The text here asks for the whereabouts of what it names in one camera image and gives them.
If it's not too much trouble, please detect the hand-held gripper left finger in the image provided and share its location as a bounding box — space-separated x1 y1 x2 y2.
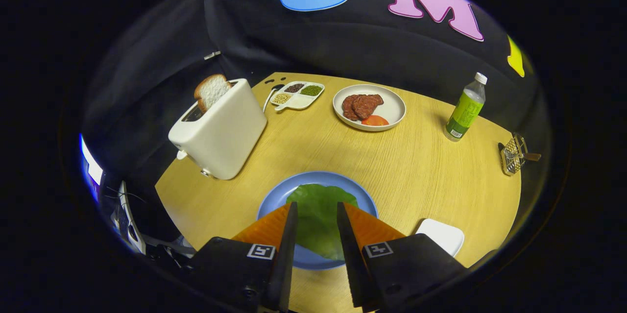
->
186 201 299 313

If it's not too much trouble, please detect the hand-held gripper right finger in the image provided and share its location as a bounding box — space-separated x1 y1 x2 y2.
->
336 201 470 313

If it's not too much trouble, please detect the green lettuce leaf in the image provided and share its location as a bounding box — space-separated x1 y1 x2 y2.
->
286 184 359 261

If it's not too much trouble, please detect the bread slice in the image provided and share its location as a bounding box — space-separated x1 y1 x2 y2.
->
194 74 233 113

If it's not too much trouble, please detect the blue plate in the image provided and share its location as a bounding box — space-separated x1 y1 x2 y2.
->
257 171 379 271

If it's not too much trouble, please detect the white square plate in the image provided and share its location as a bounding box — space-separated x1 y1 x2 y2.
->
415 218 465 258

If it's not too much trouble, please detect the white toaster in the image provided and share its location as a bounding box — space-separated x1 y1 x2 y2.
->
168 78 268 181

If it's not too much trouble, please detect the brown meat slice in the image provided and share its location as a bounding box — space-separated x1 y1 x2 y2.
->
342 95 363 121
352 94 385 120

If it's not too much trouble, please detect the round white plate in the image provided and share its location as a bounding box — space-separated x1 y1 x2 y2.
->
333 84 407 132

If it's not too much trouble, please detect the divided white dish of beans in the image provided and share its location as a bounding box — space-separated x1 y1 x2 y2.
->
270 81 325 112

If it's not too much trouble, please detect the green label drink bottle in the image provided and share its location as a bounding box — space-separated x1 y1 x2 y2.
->
444 72 488 142

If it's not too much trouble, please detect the lit screen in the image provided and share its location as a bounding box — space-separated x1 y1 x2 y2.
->
79 133 104 203

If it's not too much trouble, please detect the white curved frame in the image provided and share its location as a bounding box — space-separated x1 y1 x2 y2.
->
115 181 147 255

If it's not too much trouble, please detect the white toaster cable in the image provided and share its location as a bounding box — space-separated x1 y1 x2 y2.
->
262 85 285 114

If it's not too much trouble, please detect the metal wire basket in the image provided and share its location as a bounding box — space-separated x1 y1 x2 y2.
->
498 133 530 177

